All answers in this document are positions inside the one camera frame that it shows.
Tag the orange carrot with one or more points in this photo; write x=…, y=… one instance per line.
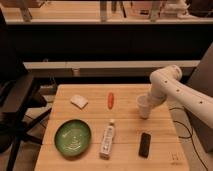
x=110, y=100

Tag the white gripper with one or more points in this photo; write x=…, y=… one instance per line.
x=154, y=100

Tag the green plate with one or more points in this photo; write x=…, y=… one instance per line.
x=73, y=138

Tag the white ceramic cup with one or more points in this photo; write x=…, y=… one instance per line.
x=144, y=106

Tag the white remote controller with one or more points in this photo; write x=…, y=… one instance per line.
x=107, y=140

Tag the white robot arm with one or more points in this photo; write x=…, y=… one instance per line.
x=165, y=82

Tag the black phone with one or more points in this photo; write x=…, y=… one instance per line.
x=144, y=145

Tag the black office chair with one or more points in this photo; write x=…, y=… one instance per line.
x=19, y=91

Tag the long white shelf rail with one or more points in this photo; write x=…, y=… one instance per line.
x=109, y=64

